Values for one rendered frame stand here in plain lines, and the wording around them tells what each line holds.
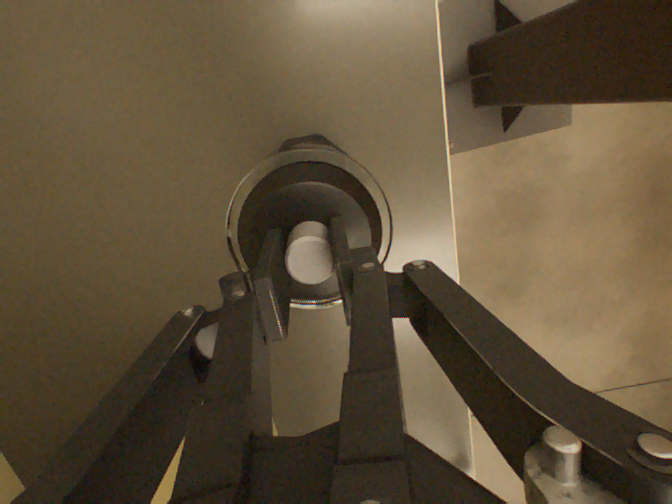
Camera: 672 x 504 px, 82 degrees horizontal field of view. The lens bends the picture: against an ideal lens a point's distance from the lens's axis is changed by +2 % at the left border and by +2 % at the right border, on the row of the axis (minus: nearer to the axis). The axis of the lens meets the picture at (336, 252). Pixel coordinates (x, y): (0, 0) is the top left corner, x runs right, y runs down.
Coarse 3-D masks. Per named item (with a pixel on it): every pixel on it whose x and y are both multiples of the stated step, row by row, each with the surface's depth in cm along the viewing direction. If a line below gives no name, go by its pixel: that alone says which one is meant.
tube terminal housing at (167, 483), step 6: (276, 432) 58; (180, 450) 43; (174, 456) 43; (174, 462) 42; (168, 468) 41; (174, 468) 41; (168, 474) 40; (174, 474) 40; (162, 480) 40; (168, 480) 40; (174, 480) 40; (162, 486) 39; (168, 486) 39; (156, 492) 39; (162, 492) 39; (168, 492) 38; (156, 498) 38; (162, 498) 38; (168, 498) 38
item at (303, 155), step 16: (304, 144) 35; (320, 144) 36; (272, 160) 23; (288, 160) 23; (304, 160) 23; (320, 160) 23; (336, 160) 23; (352, 160) 23; (256, 176) 23; (368, 176) 23; (240, 192) 23; (240, 208) 24; (384, 208) 24; (384, 224) 25; (384, 240) 25; (240, 256) 25; (384, 256) 25; (304, 304) 26; (320, 304) 26; (336, 304) 26
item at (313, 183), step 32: (256, 192) 23; (288, 192) 22; (320, 192) 22; (352, 192) 22; (256, 224) 22; (288, 224) 22; (320, 224) 22; (352, 224) 23; (256, 256) 23; (288, 256) 20; (320, 256) 20; (320, 288) 24
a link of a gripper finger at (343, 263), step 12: (336, 228) 19; (336, 240) 18; (336, 252) 16; (348, 252) 16; (336, 264) 15; (348, 264) 15; (348, 276) 15; (348, 288) 16; (348, 300) 16; (348, 312) 16; (348, 324) 16
